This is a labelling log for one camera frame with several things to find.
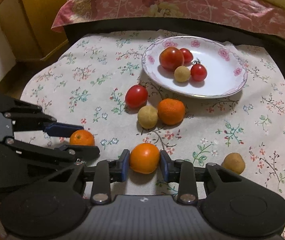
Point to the large red tomato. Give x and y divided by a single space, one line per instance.
171 58

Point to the smooth orange mandarin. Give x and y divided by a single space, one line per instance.
144 158

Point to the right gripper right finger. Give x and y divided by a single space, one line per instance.
167 167

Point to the oval cherry tomato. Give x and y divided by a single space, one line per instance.
136 96

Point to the small orange mandarin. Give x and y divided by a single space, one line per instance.
82 137

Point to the cherry tomato with stem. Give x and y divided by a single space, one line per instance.
198 71

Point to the pink floral bed sheet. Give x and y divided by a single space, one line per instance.
257 16

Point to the floral tablecloth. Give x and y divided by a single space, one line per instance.
196 100

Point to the yellow wooden cabinet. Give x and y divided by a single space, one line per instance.
26 25

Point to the tan longan among cluster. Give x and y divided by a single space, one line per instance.
147 117

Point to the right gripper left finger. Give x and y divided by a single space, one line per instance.
123 165

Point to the white floral plate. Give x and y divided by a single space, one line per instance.
216 70

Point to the large rough orange mandarin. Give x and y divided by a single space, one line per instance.
171 111

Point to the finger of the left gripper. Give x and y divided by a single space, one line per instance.
57 129
84 153

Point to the tan longan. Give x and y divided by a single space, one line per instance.
234 162
182 74

